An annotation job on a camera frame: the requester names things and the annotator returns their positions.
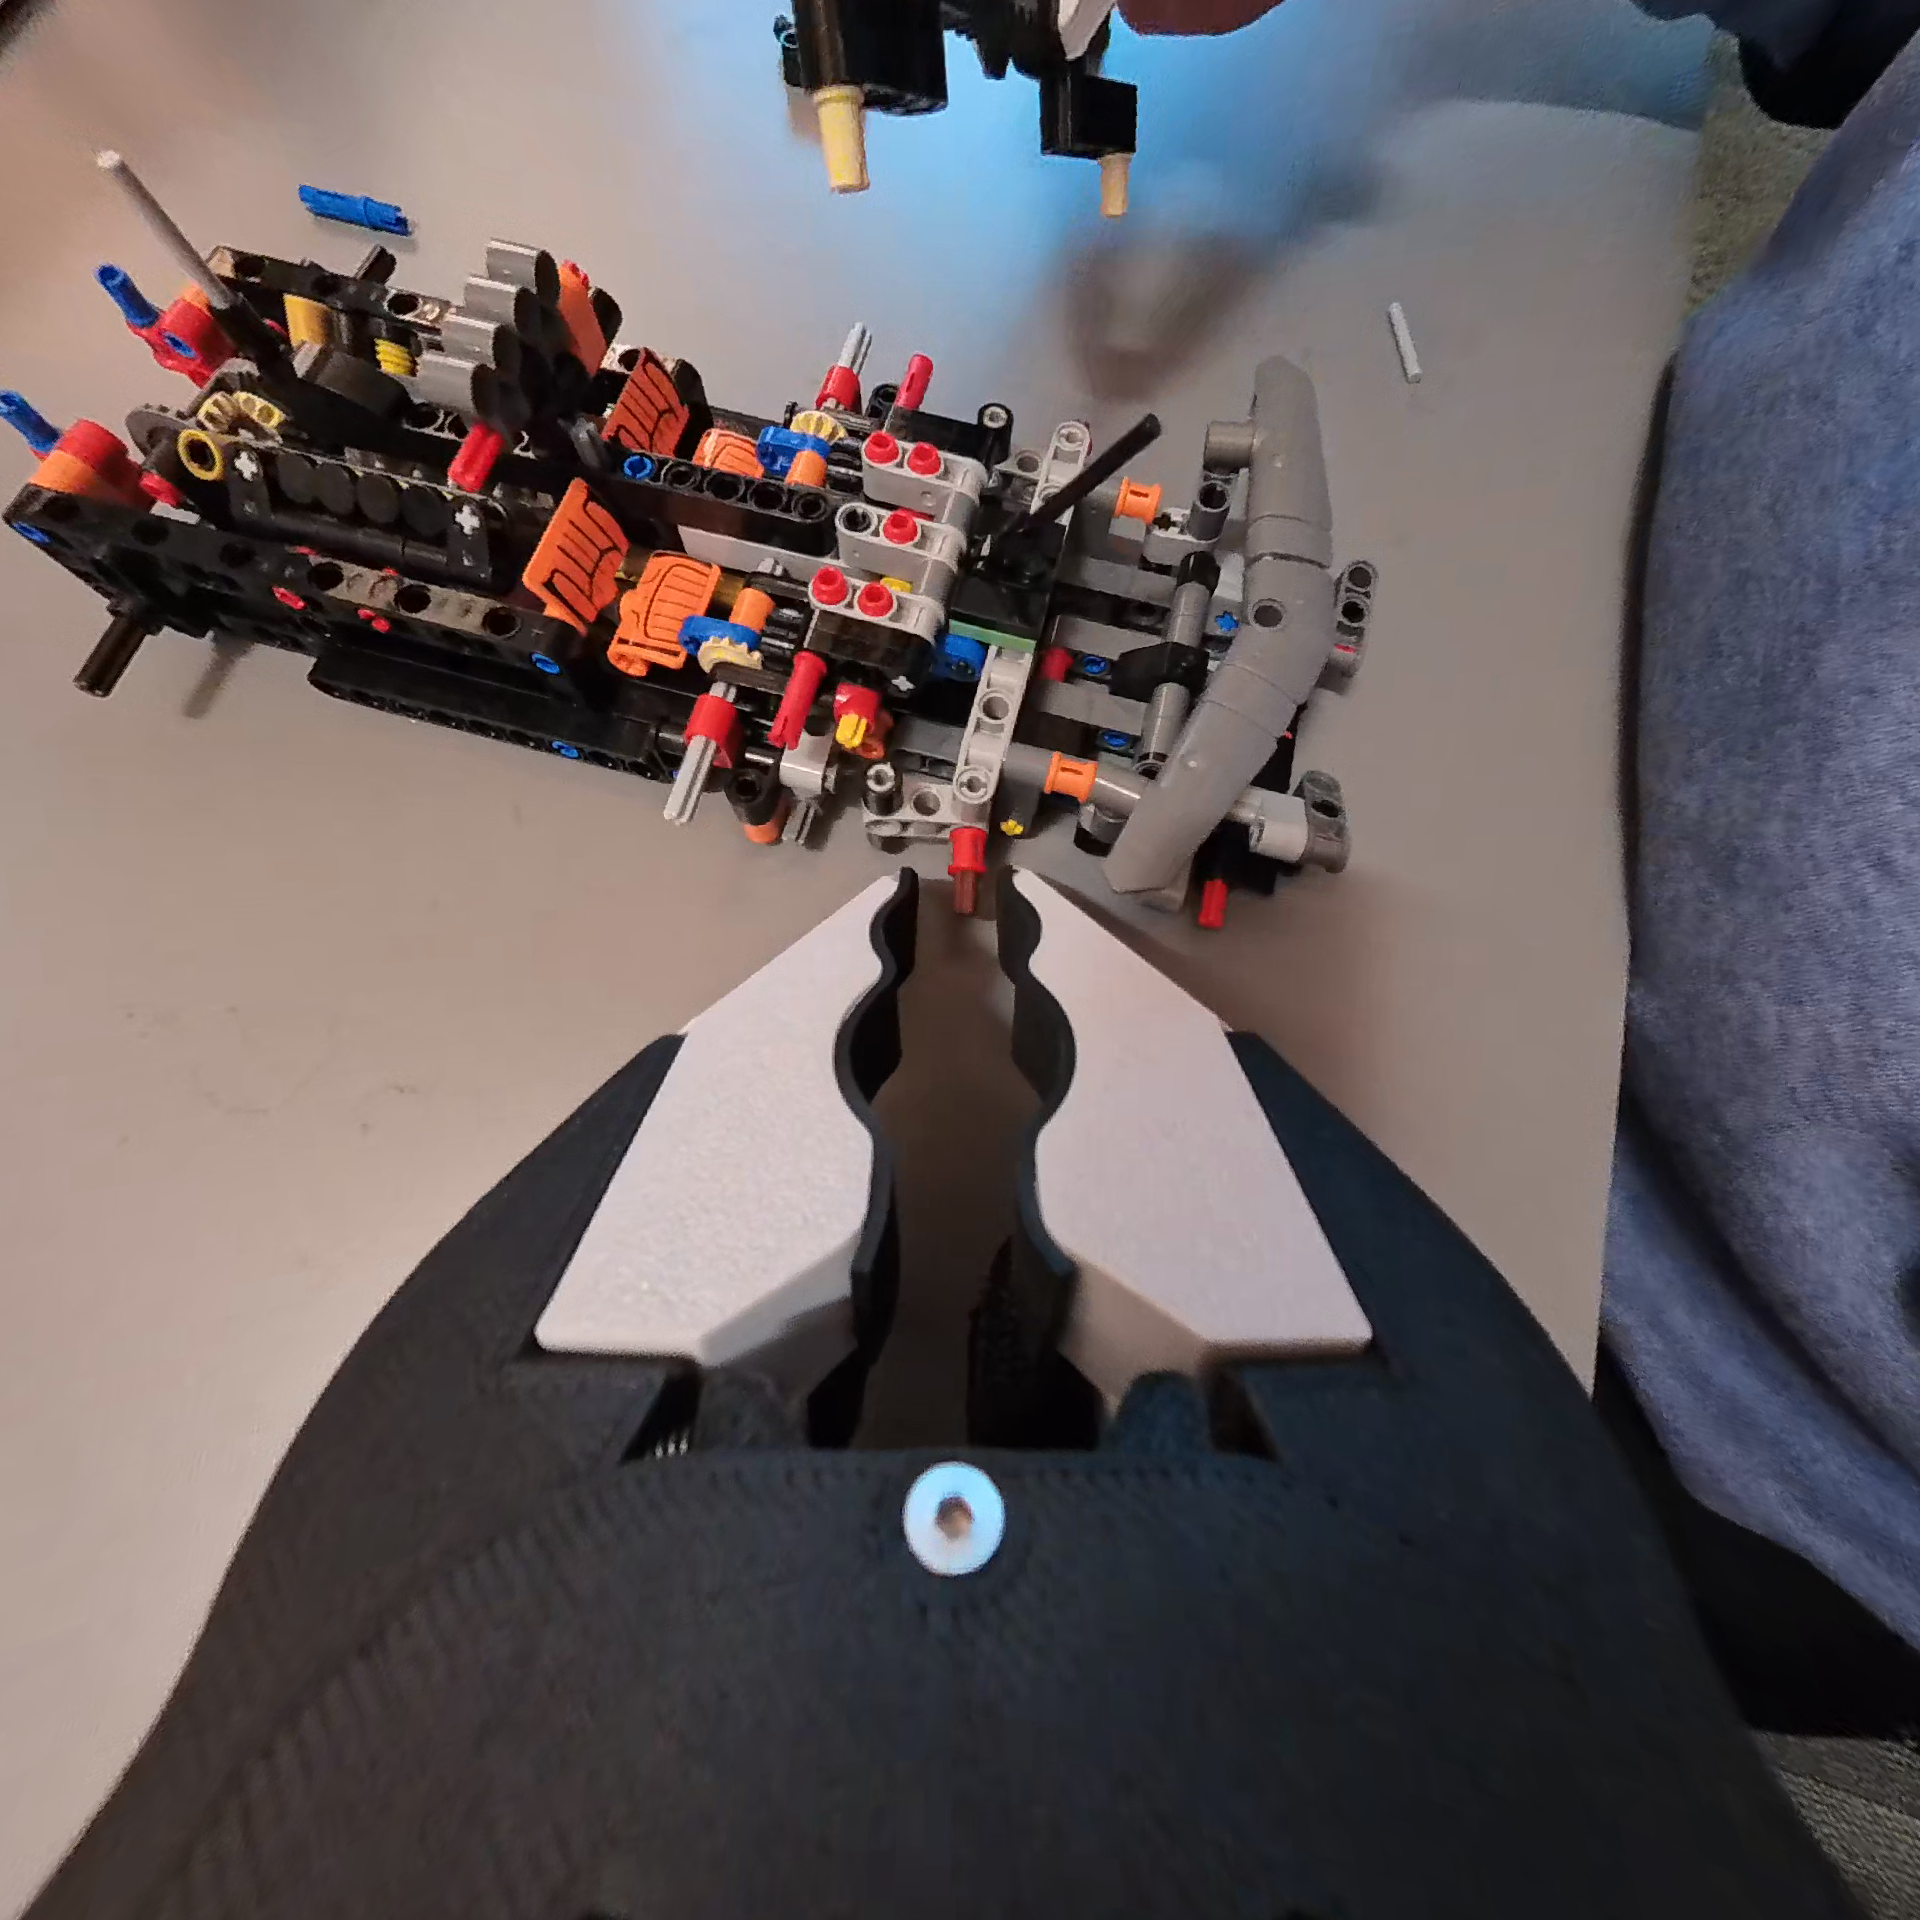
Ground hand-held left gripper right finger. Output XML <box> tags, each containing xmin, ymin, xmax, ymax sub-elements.
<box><xmin>973</xmin><ymin>864</ymin><xmax>1375</xmax><ymax>1450</ymax></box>

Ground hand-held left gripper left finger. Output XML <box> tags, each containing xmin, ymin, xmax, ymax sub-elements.
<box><xmin>534</xmin><ymin>864</ymin><xmax>922</xmax><ymax>1450</ymax></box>

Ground black lego frame with tan pins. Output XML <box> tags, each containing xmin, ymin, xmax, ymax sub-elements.
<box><xmin>773</xmin><ymin>0</ymin><xmax>1142</xmax><ymax>221</ymax></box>

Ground lego car chassis model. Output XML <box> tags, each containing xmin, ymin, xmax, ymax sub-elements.
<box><xmin>0</xmin><ymin>150</ymin><xmax>1381</xmax><ymax>930</ymax></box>

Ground person's blue clothing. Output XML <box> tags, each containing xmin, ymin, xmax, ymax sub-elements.
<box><xmin>1596</xmin><ymin>44</ymin><xmax>1920</xmax><ymax>1651</ymax></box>

